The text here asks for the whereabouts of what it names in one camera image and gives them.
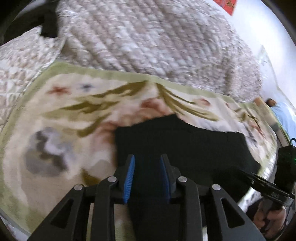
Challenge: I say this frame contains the red wall poster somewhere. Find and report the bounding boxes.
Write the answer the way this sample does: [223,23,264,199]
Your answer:
[214,0,238,16]

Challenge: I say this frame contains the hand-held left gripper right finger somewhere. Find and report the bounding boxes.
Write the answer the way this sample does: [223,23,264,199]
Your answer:
[160,153,266,241]

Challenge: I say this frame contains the person's right hand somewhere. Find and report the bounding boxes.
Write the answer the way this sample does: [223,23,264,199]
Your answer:
[253,200,289,239]

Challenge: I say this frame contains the black pants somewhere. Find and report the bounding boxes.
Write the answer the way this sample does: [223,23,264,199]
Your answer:
[114,113,262,241]

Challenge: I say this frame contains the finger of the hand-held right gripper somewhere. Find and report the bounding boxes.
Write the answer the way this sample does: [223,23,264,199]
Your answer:
[236,169,291,202]

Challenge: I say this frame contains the printed fleece blanket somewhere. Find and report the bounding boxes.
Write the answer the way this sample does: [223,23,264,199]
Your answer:
[0,61,278,235]

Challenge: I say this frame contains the dark clothing pile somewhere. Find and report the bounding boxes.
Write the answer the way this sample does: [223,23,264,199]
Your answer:
[5,0,59,38]

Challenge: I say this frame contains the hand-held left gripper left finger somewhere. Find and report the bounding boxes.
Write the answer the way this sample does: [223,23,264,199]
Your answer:
[28,154,135,241]

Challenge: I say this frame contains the floral quilted bedspread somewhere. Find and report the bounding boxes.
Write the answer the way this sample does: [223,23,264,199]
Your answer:
[0,0,264,131]

